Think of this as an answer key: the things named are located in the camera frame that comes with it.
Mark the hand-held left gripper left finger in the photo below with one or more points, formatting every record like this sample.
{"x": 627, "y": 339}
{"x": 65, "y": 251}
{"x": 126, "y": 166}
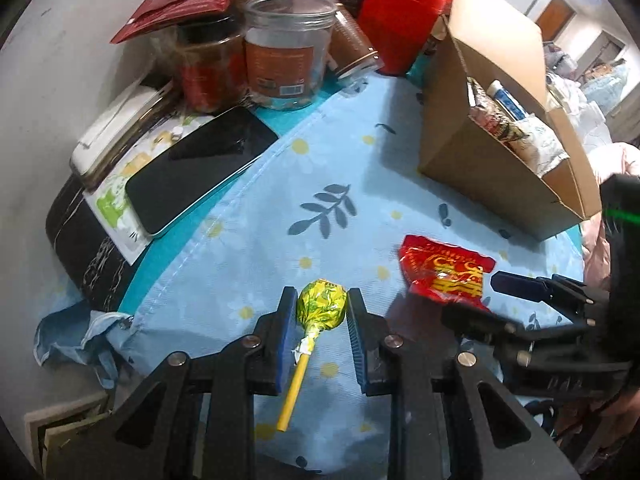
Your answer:
{"x": 285, "y": 340}

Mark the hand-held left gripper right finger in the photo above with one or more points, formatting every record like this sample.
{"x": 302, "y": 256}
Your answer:
{"x": 357, "y": 345}

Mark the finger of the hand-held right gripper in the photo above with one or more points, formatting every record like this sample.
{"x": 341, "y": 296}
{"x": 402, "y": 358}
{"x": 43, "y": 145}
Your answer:
{"x": 475, "y": 320}
{"x": 520, "y": 285}

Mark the yellow green lollipop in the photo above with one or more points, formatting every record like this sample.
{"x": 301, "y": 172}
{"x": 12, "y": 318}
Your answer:
{"x": 322, "y": 305}

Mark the red packet with gold print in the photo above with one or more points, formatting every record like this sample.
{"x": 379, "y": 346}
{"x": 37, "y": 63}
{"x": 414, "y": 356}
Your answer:
{"x": 440, "y": 270}

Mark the brown cardboard box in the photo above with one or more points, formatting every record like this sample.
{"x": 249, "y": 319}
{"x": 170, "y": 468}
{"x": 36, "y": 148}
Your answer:
{"x": 480, "y": 175}

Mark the white and blue packet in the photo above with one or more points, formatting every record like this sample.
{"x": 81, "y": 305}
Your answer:
{"x": 542, "y": 147}

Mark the dark brown snack packet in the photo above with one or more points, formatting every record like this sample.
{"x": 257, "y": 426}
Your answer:
{"x": 495, "y": 121}

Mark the blue tube snack pack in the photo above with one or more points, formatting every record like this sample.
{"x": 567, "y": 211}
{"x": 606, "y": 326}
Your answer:
{"x": 507, "y": 100}

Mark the light blue floral cloth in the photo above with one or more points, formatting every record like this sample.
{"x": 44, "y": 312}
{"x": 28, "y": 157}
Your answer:
{"x": 250, "y": 260}

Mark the pink puffer jacket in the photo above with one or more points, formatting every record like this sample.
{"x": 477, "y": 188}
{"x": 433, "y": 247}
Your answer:
{"x": 620, "y": 157}

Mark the teal tablecloth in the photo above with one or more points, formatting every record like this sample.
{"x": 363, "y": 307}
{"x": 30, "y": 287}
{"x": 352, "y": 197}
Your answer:
{"x": 150, "y": 275}

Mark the black smartphone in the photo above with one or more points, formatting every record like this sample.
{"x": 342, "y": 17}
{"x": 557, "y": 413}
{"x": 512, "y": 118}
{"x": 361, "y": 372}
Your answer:
{"x": 200, "y": 170}

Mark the black pouch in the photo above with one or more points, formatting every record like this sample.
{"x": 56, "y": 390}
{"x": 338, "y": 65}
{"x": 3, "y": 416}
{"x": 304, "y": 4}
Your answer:
{"x": 85, "y": 250}

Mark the white and green booklet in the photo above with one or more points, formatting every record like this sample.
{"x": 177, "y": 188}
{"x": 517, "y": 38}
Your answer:
{"x": 112, "y": 195}

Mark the brown wooden door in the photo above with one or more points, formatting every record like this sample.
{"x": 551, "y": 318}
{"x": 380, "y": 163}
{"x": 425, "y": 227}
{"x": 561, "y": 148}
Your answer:
{"x": 552, "y": 15}

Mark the white flat case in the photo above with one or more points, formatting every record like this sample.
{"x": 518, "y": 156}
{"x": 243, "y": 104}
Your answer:
{"x": 115, "y": 125}

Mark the chili sauce jar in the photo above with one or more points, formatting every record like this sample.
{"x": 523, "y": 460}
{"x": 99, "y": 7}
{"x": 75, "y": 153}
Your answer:
{"x": 207, "y": 70}

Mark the clear jar with brown label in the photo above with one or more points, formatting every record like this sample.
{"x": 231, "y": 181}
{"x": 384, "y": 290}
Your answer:
{"x": 290, "y": 55}

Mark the jar with red lid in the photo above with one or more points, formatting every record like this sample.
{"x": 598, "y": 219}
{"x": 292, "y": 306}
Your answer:
{"x": 400, "y": 20}

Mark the dark red sachets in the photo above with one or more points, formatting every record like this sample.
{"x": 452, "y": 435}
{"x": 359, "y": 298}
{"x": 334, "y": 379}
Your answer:
{"x": 175, "y": 7}

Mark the beige wooden frame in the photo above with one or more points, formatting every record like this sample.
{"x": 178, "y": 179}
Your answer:
{"x": 65, "y": 425}

